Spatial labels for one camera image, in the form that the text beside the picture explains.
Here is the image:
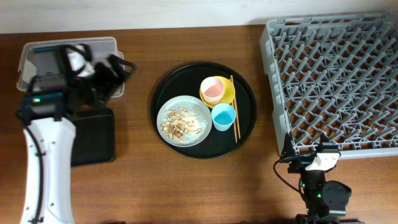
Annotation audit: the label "blue cup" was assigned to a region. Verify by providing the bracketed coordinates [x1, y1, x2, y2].
[211, 103, 236, 131]

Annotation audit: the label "yellow bowl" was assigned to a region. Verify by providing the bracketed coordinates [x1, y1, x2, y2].
[200, 76, 235, 108]

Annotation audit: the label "pink cup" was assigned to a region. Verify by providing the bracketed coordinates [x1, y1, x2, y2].
[200, 77, 224, 105]

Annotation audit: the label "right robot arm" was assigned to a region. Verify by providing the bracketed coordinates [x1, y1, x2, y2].
[273, 133, 360, 224]

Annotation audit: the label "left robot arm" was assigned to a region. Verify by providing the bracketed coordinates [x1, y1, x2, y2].
[16, 44, 131, 223]

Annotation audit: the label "grey dishwasher rack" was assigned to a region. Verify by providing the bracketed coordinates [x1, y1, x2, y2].
[259, 13, 397, 159]

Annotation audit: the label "clear plastic bin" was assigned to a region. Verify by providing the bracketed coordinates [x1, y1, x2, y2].
[16, 37, 124, 92]

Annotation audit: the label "black rectangular tray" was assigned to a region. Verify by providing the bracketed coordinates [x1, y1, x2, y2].
[71, 108, 116, 167]

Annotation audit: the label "wooden chopstick left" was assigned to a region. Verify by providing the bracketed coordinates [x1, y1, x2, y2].
[229, 75, 238, 143]

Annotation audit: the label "wooden chopstick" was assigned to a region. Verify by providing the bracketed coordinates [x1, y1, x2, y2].
[230, 75, 241, 142]
[229, 75, 238, 143]

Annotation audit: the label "wooden chopstick right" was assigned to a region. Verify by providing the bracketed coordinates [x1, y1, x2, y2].
[230, 75, 241, 142]

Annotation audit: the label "grey plate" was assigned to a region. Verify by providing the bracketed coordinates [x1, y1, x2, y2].
[155, 95, 212, 147]

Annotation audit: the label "food scraps on plate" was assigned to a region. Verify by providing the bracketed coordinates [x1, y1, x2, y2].
[160, 108, 203, 144]

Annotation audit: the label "round black serving tray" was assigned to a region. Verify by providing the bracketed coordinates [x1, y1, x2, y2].
[150, 62, 257, 159]

